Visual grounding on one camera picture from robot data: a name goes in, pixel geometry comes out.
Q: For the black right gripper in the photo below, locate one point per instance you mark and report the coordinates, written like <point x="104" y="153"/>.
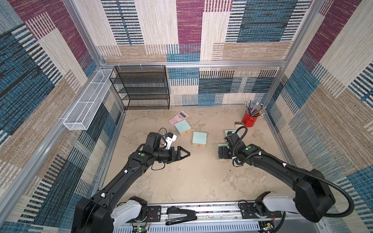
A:
<point x="223" y="151"/>

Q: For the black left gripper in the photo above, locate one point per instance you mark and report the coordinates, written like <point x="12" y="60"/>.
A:
<point x="179" y="149"/>

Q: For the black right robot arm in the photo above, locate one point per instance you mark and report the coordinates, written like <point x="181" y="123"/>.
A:
<point x="312" y="197"/>

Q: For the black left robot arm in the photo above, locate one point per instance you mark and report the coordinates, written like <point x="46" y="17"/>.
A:
<point x="99" y="214"/>

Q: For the white tape dispenser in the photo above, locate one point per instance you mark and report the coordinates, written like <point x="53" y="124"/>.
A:
<point x="239" y="124"/>

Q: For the pink calculator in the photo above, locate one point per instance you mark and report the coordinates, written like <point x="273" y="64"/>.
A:
<point x="180" y="116"/>

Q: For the red pencil cup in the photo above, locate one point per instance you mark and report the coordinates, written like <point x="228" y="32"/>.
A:
<point x="248" y="120"/>

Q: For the black stapler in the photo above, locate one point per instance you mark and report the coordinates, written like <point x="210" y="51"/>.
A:
<point x="177" y="215"/>

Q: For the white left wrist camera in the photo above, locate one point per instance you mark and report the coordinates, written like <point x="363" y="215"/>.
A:
<point x="169" y="139"/>

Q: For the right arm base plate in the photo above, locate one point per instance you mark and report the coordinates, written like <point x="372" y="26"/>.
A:
<point x="253" y="210"/>

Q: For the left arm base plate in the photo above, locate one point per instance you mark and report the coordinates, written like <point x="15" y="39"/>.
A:
<point x="153" y="215"/>

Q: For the black wire shelf rack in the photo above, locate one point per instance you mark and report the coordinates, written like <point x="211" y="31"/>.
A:
<point x="142" y="87"/>

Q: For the white mesh wall basket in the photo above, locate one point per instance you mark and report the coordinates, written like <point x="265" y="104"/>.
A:
<point x="84" y="111"/>

